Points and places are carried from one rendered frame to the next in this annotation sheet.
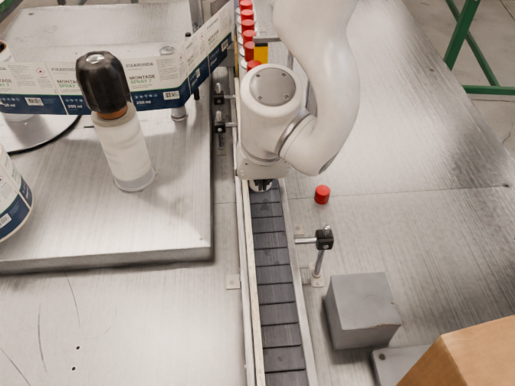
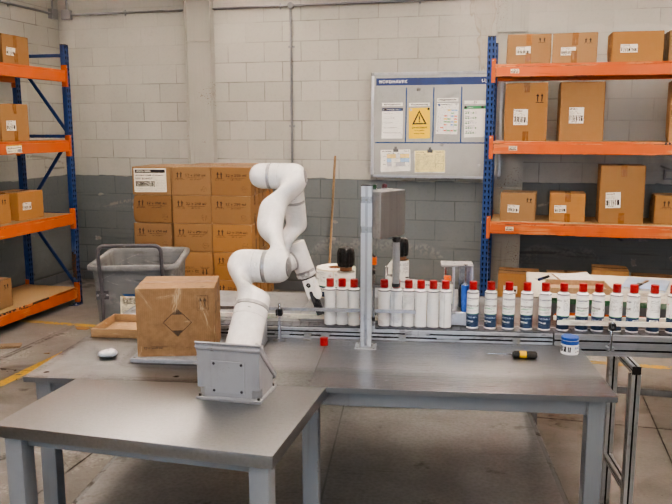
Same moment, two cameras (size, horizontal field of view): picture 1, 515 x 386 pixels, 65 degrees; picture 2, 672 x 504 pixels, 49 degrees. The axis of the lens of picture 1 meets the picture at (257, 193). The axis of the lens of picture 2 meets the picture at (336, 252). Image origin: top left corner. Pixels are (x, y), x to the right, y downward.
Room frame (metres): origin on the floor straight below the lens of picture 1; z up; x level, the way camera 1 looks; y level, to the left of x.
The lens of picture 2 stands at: (1.18, -3.07, 1.72)
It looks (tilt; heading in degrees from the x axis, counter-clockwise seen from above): 9 degrees down; 100
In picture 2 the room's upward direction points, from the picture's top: straight up
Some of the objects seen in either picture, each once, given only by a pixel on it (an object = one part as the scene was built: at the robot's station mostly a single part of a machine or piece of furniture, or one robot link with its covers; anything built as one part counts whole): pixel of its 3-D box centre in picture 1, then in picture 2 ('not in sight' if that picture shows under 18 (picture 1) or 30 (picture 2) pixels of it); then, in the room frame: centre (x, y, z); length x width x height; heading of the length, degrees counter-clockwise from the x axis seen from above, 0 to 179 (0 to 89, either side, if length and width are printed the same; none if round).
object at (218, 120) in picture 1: (220, 130); not in sight; (0.77, 0.09, 0.89); 0.03 x 0.03 x 0.12; 5
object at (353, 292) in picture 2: not in sight; (354, 302); (0.70, 0.00, 0.98); 0.05 x 0.05 x 0.20
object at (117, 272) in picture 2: not in sight; (143, 299); (-1.17, 1.92, 0.48); 0.89 x 0.63 x 0.96; 105
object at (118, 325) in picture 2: not in sight; (135, 326); (-0.27, -0.08, 0.85); 0.30 x 0.26 x 0.04; 5
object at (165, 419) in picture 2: not in sight; (192, 393); (0.25, -0.74, 0.81); 0.90 x 0.90 x 0.04; 86
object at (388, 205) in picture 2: not in sight; (383, 212); (0.83, -0.07, 1.38); 0.17 x 0.10 x 0.19; 60
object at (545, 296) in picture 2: not in sight; (544, 306); (1.51, 0.07, 0.98); 0.05 x 0.05 x 0.20
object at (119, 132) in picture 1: (117, 125); (345, 278); (0.62, 0.28, 1.03); 0.09 x 0.09 x 0.30
